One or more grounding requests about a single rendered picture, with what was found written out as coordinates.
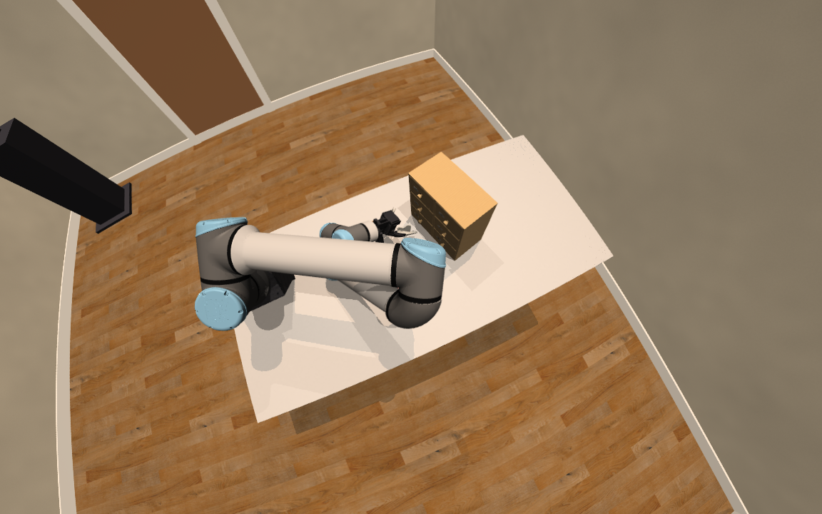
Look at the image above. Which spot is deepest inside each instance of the dark brown wooden drawer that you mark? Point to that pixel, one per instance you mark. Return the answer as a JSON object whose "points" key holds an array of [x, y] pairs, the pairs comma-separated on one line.
{"points": [[422, 220], [448, 221], [445, 233], [451, 251], [421, 208], [422, 194]]}

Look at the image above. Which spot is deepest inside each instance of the wooden chest of drawers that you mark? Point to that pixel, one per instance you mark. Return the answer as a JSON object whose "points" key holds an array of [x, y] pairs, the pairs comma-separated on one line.
{"points": [[463, 199]]}

